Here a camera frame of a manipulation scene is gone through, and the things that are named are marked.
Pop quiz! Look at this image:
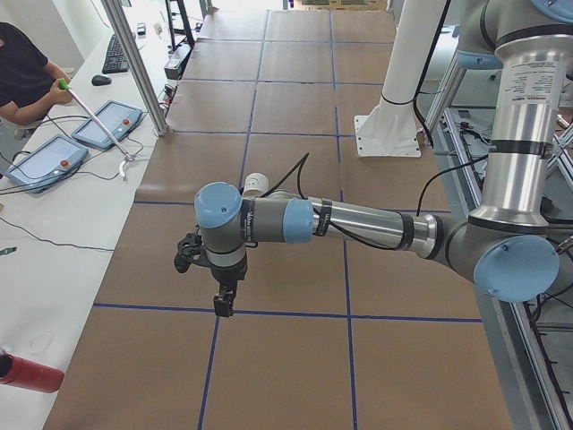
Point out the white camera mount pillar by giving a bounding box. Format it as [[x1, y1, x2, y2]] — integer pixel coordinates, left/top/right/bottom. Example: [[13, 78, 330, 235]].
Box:
[[355, 0, 449, 158]]

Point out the red bottle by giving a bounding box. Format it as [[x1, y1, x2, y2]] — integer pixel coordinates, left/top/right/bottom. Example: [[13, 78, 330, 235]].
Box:
[[1, 353, 64, 393]]

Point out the near teach pendant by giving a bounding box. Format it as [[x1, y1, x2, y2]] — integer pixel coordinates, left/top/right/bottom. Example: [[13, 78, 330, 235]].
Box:
[[4, 134, 89, 194]]

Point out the reacher grabber stick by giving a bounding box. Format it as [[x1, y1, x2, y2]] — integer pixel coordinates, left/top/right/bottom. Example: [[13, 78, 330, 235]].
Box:
[[56, 78, 136, 183]]

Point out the person in black shirt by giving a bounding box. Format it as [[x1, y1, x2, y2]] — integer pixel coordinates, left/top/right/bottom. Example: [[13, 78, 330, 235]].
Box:
[[1, 22, 72, 125]]

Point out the black computer mouse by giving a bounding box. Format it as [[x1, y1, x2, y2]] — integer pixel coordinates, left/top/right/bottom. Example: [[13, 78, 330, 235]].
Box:
[[91, 74, 112, 87]]

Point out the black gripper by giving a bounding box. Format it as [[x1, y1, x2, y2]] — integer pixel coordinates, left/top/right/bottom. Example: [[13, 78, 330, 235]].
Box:
[[210, 262, 248, 317]]

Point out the far teach pendant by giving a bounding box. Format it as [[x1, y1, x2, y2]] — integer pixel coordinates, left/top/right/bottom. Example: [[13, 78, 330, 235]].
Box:
[[72, 99, 143, 150]]

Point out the white smiley face mug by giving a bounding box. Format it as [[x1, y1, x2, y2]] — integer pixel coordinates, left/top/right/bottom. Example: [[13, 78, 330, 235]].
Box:
[[242, 173, 269, 197]]

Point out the aluminium frame post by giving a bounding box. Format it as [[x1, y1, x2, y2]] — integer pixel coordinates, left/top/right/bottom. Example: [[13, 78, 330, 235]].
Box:
[[101, 0, 168, 136]]

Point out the teach pendant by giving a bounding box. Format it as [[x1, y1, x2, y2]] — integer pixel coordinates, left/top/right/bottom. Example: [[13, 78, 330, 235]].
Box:
[[72, 99, 143, 150], [4, 134, 89, 194]]

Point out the black keyboard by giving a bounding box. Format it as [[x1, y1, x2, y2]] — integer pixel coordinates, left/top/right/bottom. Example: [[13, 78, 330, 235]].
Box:
[[102, 35, 129, 74]]

